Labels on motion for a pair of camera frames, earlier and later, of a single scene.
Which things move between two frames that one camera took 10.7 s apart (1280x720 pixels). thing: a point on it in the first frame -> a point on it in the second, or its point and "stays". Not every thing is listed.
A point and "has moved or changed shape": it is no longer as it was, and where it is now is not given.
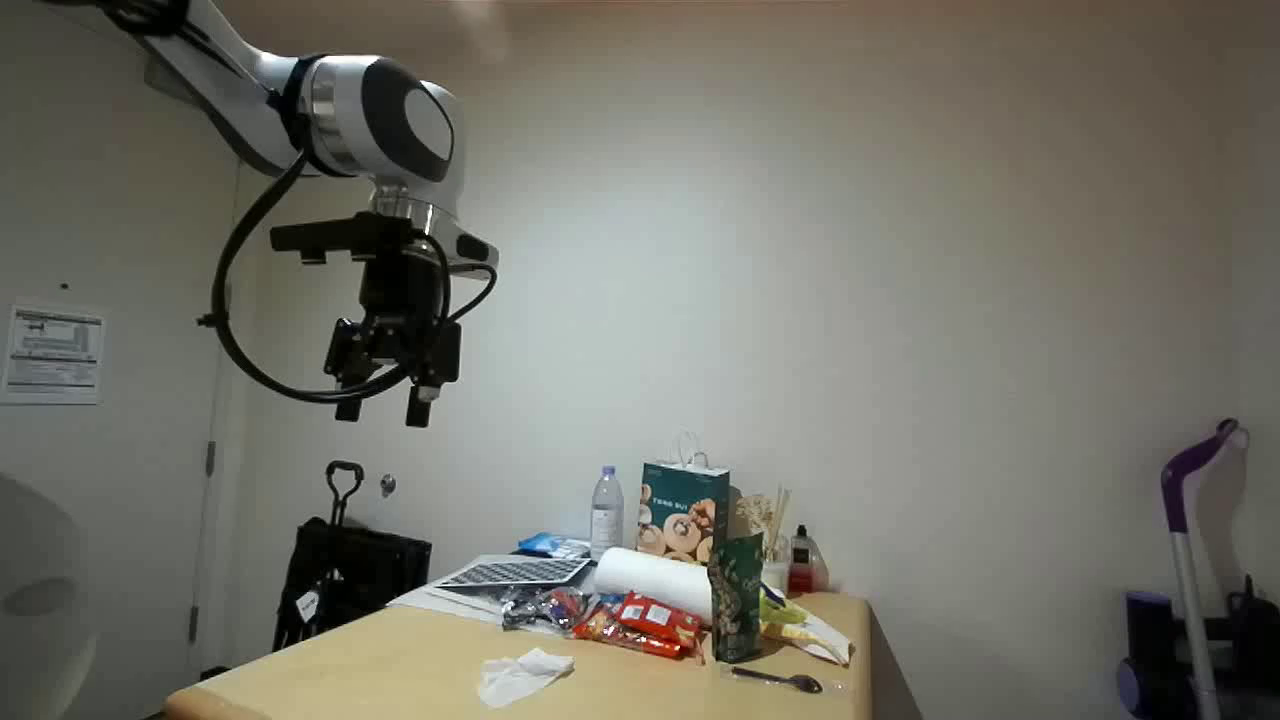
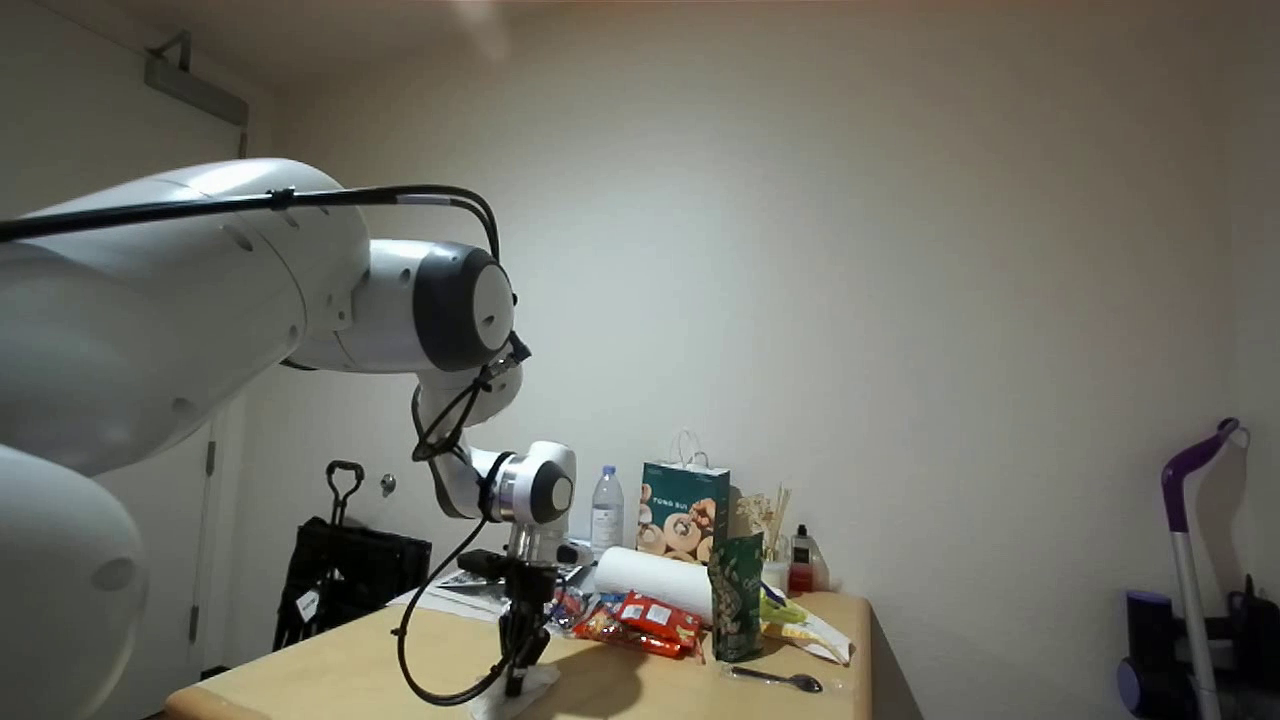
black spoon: [799, 679] stays
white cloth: [512, 679] has moved or changed shape
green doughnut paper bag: [686, 504] stays
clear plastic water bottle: [606, 515] stays
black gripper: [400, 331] -> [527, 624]
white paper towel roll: [649, 574] stays
